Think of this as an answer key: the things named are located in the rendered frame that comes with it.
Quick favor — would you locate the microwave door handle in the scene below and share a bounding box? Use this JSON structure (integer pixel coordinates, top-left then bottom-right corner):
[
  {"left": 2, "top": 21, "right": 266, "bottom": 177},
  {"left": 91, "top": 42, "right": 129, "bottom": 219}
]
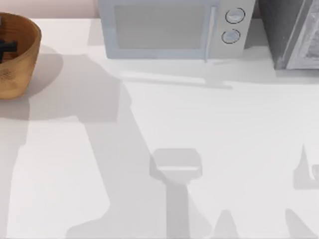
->
[{"left": 203, "top": 6, "right": 216, "bottom": 63}]

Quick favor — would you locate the microwave oven door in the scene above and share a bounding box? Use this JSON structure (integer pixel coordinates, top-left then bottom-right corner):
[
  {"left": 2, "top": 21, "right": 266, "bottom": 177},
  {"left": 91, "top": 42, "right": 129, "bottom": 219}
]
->
[{"left": 97, "top": 0, "right": 218, "bottom": 60}]

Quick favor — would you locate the large microwave knob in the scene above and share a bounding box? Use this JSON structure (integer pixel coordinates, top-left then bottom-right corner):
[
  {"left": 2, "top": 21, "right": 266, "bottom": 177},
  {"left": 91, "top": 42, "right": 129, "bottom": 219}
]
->
[{"left": 225, "top": 7, "right": 246, "bottom": 24}]

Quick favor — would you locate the wooden basket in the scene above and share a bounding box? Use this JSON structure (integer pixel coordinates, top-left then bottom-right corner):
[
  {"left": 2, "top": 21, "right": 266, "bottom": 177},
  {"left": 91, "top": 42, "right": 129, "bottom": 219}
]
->
[{"left": 0, "top": 12, "right": 42, "bottom": 100}]

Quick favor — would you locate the pale microwave oven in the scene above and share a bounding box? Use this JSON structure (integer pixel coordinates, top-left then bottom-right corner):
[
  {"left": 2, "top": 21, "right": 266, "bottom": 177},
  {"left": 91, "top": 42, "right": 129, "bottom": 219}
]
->
[{"left": 96, "top": 0, "right": 257, "bottom": 63}]

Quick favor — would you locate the small microwave knob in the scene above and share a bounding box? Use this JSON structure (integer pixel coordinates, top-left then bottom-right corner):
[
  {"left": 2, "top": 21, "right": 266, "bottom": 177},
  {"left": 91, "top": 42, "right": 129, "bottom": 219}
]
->
[{"left": 221, "top": 28, "right": 241, "bottom": 45}]

